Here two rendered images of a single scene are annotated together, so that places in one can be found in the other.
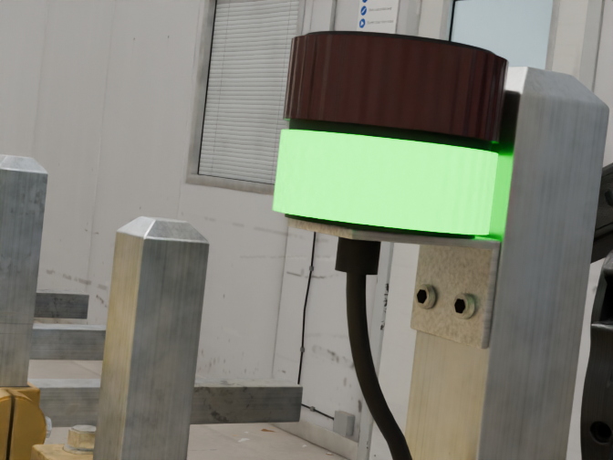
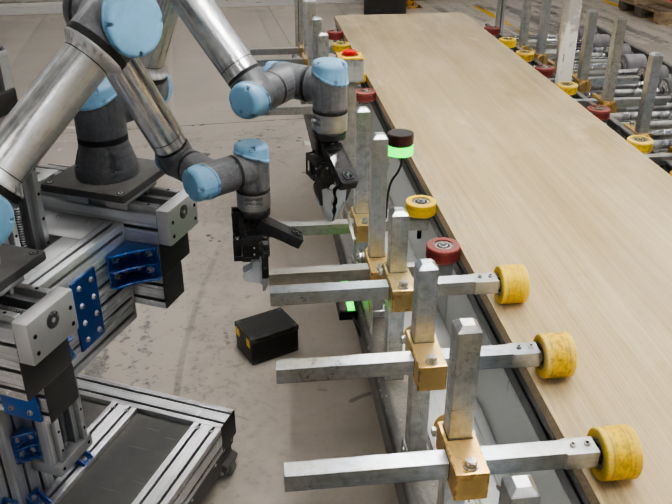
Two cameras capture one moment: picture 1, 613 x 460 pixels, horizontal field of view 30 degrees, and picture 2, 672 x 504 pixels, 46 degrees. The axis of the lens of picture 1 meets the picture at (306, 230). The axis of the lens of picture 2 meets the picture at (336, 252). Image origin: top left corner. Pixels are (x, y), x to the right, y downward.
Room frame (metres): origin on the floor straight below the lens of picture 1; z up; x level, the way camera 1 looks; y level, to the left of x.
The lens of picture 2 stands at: (1.88, 0.54, 1.76)
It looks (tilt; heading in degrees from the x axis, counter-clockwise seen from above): 28 degrees down; 205
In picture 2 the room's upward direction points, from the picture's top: straight up
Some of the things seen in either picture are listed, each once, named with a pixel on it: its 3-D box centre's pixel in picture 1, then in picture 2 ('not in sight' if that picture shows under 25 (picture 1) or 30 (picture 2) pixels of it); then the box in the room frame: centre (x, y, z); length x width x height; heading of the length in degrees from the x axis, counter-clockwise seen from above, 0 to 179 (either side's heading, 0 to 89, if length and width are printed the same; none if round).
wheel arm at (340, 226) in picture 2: not in sight; (346, 226); (0.19, -0.21, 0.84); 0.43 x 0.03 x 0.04; 121
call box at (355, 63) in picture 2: not in sight; (349, 68); (-0.09, -0.33, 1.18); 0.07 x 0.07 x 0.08; 31
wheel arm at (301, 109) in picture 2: not in sight; (312, 109); (-0.67, -0.73, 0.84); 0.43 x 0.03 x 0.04; 121
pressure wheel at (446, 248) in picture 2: not in sight; (441, 264); (0.30, 0.09, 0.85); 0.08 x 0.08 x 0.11
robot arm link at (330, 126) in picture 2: not in sight; (328, 122); (0.42, -0.15, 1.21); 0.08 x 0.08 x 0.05
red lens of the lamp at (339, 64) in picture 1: (394, 91); (400, 137); (0.32, -0.02, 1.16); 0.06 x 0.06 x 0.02
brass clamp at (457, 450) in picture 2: not in sight; (460, 454); (1.00, 0.34, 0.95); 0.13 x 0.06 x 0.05; 31
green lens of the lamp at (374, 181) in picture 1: (384, 182); (399, 148); (0.32, -0.02, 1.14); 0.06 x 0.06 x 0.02
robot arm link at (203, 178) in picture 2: not in sight; (208, 176); (0.61, -0.34, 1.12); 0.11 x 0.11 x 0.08; 67
